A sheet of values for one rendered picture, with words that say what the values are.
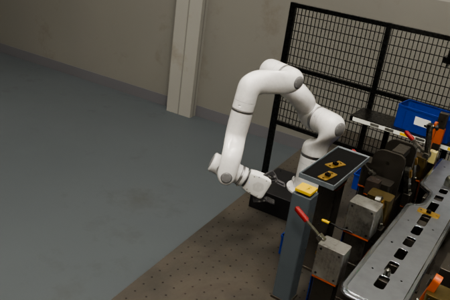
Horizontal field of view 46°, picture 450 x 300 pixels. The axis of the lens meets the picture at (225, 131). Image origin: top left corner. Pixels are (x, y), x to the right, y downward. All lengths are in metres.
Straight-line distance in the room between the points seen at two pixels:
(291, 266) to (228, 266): 0.32
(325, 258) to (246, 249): 0.60
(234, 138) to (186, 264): 0.53
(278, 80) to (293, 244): 0.65
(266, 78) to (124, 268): 1.62
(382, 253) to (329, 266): 0.23
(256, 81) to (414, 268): 0.89
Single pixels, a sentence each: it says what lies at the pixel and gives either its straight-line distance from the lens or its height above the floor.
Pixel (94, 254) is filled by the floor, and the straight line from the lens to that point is 3.36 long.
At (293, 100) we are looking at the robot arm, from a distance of 2.27.
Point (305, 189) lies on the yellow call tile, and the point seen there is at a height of 1.16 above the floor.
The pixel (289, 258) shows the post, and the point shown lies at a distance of 1.93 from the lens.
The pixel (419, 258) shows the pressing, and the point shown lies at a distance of 1.93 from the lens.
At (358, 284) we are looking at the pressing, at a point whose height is 1.00.
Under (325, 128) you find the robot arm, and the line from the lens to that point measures 2.39.
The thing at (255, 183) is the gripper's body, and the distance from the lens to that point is 2.21.
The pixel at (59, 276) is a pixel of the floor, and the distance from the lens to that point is 3.21.
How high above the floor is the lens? 1.96
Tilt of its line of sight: 22 degrees down
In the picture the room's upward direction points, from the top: 8 degrees clockwise
